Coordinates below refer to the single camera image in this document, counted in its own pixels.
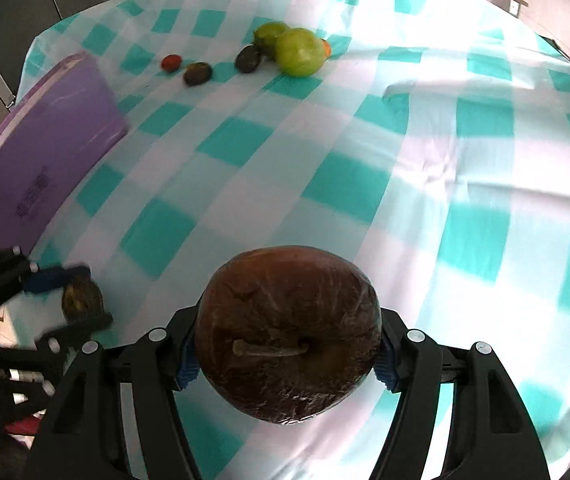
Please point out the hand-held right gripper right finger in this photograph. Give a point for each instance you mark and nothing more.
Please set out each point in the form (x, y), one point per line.
(383, 367)

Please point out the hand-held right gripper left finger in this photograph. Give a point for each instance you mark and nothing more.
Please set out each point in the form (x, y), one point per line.
(188, 370)

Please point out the grey refrigerator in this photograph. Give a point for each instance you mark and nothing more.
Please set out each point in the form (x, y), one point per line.
(25, 0)

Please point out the purple cardboard box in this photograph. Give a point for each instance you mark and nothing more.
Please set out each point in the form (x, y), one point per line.
(40, 150)

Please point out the large brown round fruit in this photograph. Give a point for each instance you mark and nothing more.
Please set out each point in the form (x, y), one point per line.
(285, 300)

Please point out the small red fruit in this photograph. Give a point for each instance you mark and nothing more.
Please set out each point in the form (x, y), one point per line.
(171, 63)

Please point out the green round fruit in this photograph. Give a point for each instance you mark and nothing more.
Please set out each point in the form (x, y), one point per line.
(300, 52)
(267, 35)

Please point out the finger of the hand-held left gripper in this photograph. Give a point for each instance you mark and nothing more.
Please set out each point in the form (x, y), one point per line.
(80, 327)
(55, 279)

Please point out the orange tangerine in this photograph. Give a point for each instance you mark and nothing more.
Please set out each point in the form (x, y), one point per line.
(327, 48)

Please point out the small dark brown fruit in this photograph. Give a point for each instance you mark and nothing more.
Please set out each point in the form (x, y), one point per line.
(249, 59)
(82, 302)
(198, 74)

